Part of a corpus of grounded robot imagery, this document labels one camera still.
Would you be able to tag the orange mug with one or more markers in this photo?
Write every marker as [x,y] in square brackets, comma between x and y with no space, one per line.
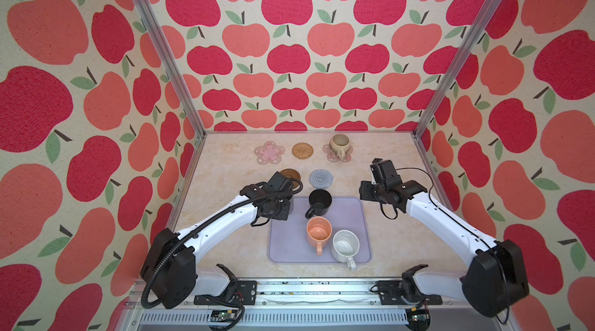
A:
[319,232]

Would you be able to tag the black mug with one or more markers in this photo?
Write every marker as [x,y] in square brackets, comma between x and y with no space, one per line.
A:
[320,201]

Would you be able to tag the aluminium frame post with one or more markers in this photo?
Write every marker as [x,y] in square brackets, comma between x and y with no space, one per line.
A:
[166,56]
[476,31]

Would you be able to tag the beige mug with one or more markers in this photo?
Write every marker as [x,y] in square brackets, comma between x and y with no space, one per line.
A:
[340,147]

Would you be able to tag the left aluminium frame post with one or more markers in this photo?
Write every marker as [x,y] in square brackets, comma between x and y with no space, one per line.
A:
[166,56]

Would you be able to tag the woven rattan round coaster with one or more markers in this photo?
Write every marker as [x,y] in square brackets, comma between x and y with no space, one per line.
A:
[302,151]

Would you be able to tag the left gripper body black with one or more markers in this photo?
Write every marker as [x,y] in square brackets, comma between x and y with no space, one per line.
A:
[281,209]

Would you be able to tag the white mug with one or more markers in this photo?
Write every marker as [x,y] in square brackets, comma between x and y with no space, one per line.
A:
[345,247]

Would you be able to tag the lavender silicone tray mat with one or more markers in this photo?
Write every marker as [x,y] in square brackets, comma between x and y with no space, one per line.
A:
[288,239]

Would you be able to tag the grey round knitted coaster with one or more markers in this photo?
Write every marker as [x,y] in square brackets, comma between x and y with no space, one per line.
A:
[321,179]

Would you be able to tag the brown round coaster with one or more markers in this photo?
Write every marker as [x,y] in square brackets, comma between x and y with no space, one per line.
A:
[292,175]

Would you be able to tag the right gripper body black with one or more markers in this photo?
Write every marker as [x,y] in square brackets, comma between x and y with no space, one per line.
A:
[371,192]

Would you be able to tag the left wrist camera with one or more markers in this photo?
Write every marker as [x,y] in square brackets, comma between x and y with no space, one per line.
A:
[280,183]

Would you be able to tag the grey mug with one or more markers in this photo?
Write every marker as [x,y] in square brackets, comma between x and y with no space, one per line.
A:
[291,206]

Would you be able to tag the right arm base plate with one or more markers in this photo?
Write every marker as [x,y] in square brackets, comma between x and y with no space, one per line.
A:
[388,291]

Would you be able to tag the pink flower coaster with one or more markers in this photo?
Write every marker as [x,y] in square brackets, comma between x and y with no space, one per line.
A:
[269,153]
[333,158]

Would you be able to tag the right aluminium frame post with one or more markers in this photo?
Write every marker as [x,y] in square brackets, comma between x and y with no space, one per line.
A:
[476,31]

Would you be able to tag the front aluminium rail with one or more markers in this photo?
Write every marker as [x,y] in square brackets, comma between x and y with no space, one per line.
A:
[309,304]

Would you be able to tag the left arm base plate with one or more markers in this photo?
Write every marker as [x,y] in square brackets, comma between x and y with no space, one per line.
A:
[239,293]

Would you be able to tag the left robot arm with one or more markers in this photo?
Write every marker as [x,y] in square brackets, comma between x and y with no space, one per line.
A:
[171,271]

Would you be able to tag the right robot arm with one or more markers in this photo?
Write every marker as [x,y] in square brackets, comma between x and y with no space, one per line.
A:
[495,278]

